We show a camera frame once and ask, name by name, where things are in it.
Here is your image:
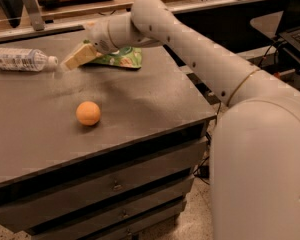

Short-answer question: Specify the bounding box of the clear plastic water bottle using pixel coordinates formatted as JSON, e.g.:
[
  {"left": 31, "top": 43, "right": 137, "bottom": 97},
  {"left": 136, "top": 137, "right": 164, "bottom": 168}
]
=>
[{"left": 0, "top": 48, "right": 58, "bottom": 72}]

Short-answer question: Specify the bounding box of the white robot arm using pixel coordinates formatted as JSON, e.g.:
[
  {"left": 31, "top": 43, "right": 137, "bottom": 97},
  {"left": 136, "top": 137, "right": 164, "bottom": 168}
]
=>
[{"left": 83, "top": 0, "right": 300, "bottom": 240}]

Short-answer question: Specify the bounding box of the grey side table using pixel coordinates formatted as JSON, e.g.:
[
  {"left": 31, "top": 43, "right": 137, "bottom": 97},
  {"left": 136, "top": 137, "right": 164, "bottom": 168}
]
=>
[{"left": 178, "top": 11, "right": 300, "bottom": 106}]

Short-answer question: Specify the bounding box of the grey drawer cabinet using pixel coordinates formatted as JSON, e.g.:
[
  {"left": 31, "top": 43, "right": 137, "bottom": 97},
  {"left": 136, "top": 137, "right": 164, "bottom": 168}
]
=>
[{"left": 0, "top": 47, "right": 215, "bottom": 240}]

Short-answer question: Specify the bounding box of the orange fruit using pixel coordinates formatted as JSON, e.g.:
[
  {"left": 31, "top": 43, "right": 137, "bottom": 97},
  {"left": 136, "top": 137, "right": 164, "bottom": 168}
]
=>
[{"left": 76, "top": 101, "right": 101, "bottom": 126}]

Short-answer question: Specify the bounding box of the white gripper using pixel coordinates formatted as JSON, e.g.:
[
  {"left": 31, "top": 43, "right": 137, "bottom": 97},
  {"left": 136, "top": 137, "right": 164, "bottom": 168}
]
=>
[{"left": 61, "top": 20, "right": 114, "bottom": 71}]

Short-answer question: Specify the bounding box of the green snack chip bag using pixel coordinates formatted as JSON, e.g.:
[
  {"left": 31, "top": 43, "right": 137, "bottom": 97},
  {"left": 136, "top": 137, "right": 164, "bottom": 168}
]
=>
[{"left": 81, "top": 40, "right": 142, "bottom": 69}]

